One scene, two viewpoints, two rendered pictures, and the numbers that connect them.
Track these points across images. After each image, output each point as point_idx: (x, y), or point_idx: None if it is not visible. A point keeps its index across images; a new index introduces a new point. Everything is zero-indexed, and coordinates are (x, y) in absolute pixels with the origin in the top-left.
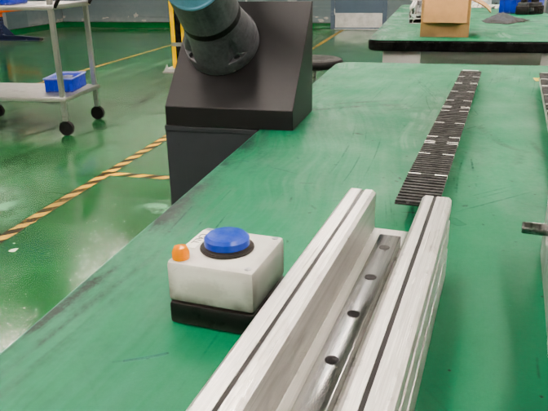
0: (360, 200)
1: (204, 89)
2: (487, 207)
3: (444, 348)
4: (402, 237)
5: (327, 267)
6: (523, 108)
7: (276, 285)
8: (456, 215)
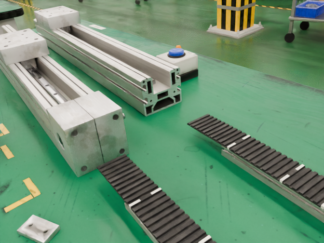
0: (164, 65)
1: None
2: (199, 175)
3: (113, 98)
4: (155, 89)
5: (129, 51)
6: None
7: None
8: (199, 154)
